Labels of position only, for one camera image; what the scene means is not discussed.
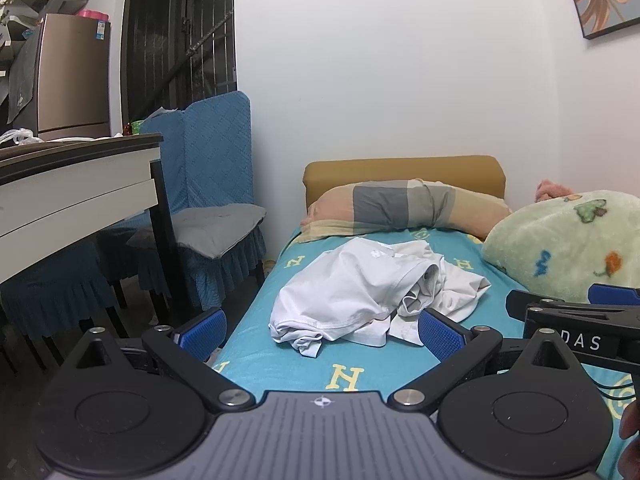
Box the dark door with grille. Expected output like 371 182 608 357
120 0 238 127

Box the grey seat cushion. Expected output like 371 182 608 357
127 204 268 260

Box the mustard bed headboard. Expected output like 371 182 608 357
302 155 507 211

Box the white plastic bag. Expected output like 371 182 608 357
0 128 43 147

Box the bronze refrigerator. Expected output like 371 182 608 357
27 12 112 141

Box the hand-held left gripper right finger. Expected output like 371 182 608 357
390 307 586 413

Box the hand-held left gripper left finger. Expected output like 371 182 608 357
65 308 257 411

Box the person's right hand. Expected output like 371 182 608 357
618 400 640 480

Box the white and dark table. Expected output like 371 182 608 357
0 132 193 326

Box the black cable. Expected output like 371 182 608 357
594 379 640 405

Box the white paper sheet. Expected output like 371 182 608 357
144 106 186 122

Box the pink cloth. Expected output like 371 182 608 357
535 178 576 203

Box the white t-shirt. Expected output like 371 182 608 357
268 236 447 359

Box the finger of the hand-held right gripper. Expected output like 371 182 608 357
506 289 568 318
587 283 640 307

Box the plaid pillow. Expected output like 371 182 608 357
300 178 513 241

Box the teal printed bed sheet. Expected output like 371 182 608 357
210 225 640 480

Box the off-white garment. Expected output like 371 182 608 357
389 259 493 347

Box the green fleece blanket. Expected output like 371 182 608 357
482 190 640 306

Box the grey hanging cloth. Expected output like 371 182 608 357
7 25 41 126

